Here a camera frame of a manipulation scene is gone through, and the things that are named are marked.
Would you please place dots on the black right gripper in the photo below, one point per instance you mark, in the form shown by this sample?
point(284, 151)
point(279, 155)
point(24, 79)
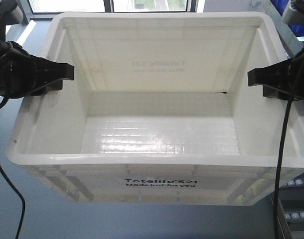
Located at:
point(277, 75)

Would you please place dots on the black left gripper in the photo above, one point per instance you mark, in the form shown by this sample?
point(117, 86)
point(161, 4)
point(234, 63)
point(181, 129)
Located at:
point(20, 72)

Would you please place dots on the white plastic Totelife tote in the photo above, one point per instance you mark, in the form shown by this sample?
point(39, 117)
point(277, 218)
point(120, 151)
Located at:
point(159, 111)

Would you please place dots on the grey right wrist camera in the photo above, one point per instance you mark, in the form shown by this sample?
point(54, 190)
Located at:
point(294, 12)

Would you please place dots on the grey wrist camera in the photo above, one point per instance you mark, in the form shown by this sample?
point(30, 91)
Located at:
point(294, 12)
point(10, 12)

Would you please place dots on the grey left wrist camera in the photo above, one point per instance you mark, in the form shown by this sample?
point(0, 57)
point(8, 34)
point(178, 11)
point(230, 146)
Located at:
point(10, 12)

